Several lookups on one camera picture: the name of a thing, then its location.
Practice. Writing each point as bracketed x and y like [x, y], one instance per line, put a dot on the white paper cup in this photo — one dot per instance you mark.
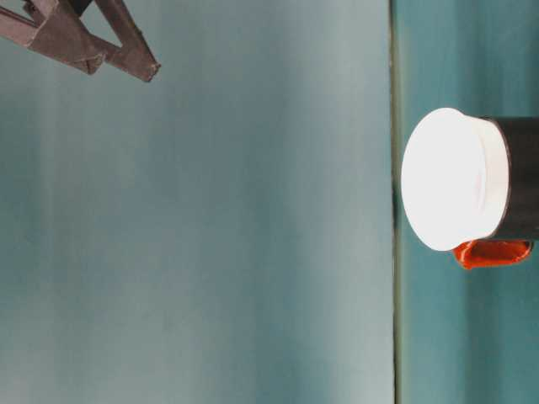
[446, 177]

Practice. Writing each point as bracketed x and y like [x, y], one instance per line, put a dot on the blue-green table cloth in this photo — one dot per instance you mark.
[442, 336]

